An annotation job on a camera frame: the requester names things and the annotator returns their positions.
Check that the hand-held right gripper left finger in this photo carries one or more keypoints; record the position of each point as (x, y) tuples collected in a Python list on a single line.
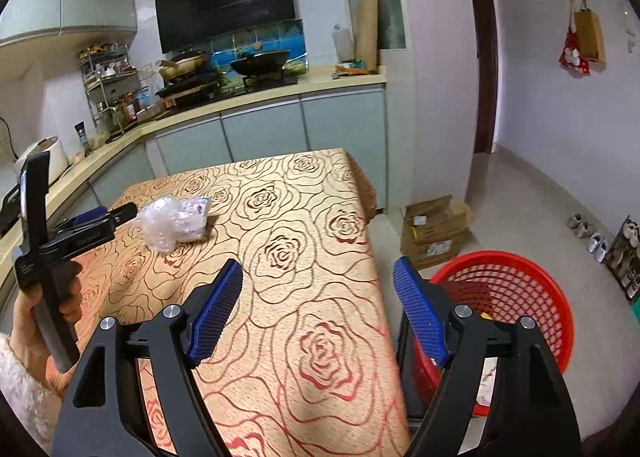
[(217, 312)]

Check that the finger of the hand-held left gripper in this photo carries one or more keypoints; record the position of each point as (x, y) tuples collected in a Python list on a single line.
[(122, 211), (90, 214)]

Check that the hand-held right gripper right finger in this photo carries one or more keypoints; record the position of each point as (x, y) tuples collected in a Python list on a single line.
[(417, 312)]

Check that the clear plastic bag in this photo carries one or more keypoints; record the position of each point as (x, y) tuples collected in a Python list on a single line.
[(170, 224)]

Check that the red plastic basket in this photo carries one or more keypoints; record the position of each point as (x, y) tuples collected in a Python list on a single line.
[(500, 282)]

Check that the person's left forearm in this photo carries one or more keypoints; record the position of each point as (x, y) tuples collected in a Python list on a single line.
[(20, 387)]

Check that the person's left hand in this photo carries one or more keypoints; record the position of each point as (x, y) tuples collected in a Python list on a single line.
[(25, 332)]

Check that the cardboard box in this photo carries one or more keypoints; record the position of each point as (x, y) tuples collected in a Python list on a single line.
[(435, 252), (437, 214)]

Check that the black box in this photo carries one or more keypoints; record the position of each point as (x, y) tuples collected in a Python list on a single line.
[(406, 377)]

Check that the white rice cooker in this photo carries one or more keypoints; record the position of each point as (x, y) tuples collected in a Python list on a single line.
[(50, 157)]

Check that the pepper grinder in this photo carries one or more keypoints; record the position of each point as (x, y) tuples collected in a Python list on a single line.
[(82, 139)]

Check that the rose printed tablecloth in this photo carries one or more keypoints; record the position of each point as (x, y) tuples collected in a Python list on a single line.
[(300, 247)]

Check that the metal spice rack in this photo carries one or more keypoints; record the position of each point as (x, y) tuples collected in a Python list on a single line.
[(110, 82)]

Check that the golden frying pan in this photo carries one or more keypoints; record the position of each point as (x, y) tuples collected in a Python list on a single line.
[(182, 66)]

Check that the black gas stove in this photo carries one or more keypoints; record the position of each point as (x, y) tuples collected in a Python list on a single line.
[(225, 87)]

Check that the beige countertop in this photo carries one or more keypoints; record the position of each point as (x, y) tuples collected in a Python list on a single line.
[(250, 94)]

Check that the grey shoe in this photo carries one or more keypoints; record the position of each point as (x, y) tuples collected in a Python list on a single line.
[(583, 229), (575, 222)]

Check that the white shoe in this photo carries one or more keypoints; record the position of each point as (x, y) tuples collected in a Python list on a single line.
[(601, 252), (595, 242)]

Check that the black wok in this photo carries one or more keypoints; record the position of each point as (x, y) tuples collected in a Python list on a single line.
[(260, 62)]

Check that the grey lower cabinets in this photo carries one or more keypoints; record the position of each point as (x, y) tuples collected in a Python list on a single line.
[(340, 122)]

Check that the black shoe rack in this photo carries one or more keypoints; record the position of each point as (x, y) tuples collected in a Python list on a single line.
[(625, 262)]

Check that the dark wooden door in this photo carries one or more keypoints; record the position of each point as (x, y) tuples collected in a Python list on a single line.
[(482, 47)]

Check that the wooden cutting board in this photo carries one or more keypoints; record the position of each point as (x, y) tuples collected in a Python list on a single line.
[(368, 32)]

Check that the red hanging bag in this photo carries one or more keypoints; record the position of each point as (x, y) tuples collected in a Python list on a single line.
[(572, 57)]

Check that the brown paper bag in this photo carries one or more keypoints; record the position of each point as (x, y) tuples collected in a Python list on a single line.
[(590, 37)]

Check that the white intercom handset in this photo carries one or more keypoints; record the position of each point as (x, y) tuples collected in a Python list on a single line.
[(630, 22)]

